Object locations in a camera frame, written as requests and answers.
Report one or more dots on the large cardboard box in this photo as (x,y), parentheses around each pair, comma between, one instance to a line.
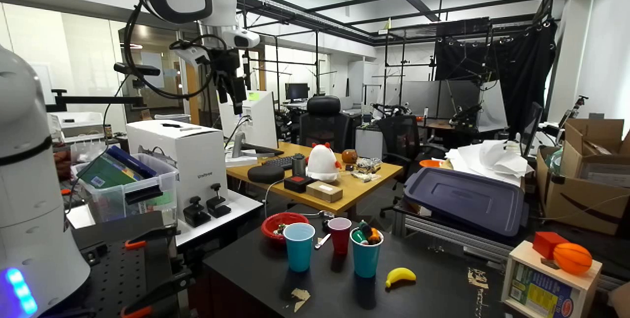
(576,200)

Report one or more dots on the red bowl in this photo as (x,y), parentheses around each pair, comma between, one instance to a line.
(269,227)

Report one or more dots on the red block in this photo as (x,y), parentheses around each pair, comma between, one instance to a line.
(546,243)

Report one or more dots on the brown ball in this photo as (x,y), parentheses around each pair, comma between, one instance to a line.
(349,156)

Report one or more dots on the blue plastic cup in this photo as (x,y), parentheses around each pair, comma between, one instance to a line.
(299,251)
(366,259)

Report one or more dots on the small cardboard box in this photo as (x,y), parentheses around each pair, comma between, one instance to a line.
(325,191)

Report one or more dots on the torn tape scrap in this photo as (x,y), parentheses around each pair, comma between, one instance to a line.
(300,297)

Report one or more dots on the black mesh office chair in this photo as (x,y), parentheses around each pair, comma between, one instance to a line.
(401,141)

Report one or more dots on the black keyboard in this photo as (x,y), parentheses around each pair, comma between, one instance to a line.
(281,162)

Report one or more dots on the white chicken plush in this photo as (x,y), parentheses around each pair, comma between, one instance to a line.
(322,163)

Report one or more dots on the heap of foil wrappers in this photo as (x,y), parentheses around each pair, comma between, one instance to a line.
(368,166)

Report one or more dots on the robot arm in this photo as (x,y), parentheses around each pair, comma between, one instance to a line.
(34,200)

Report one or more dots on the stack of books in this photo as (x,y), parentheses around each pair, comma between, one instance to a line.
(113,170)

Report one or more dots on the white cardboard box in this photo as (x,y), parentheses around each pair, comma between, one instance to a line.
(197,160)

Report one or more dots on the wooden desk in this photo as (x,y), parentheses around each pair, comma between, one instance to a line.
(354,190)

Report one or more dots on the orange toy basketball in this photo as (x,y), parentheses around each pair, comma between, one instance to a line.
(572,258)

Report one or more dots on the flat white box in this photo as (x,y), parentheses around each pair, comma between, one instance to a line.
(76,120)

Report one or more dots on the red plastic cup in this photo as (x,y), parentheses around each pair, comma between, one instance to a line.
(339,239)

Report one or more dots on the yellow toy banana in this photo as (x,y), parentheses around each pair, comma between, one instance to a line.
(399,274)

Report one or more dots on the orange clamp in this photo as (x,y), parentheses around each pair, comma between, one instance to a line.
(134,244)
(135,312)

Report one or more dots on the thin black monitor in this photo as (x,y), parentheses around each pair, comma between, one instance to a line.
(530,131)

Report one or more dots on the black clamp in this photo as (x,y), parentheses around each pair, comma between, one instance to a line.
(196,212)
(217,205)

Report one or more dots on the orange bowl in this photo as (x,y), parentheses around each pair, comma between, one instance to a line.
(429,163)

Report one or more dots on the wooden box with label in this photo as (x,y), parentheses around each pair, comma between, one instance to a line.
(541,288)

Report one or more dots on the dark blue bin lid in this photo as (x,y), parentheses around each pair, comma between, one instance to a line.
(465,202)

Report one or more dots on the bunch of small toys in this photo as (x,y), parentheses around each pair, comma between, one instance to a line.
(368,234)

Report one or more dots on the grey mug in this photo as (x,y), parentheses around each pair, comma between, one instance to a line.
(298,166)

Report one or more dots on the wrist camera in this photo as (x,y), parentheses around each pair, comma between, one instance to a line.
(192,55)

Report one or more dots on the clear plastic bin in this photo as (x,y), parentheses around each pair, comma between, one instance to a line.
(118,200)

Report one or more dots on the white monitor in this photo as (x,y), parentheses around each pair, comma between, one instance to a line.
(258,121)

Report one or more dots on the pile of white paper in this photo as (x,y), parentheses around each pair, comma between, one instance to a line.
(487,160)

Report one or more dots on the black curtain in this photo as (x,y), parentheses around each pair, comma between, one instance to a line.
(521,77)

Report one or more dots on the black box with red button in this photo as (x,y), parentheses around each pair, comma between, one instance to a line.
(298,184)

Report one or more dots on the black round cushion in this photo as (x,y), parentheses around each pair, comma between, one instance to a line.
(266,174)

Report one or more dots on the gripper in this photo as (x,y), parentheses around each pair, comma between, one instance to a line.
(226,64)

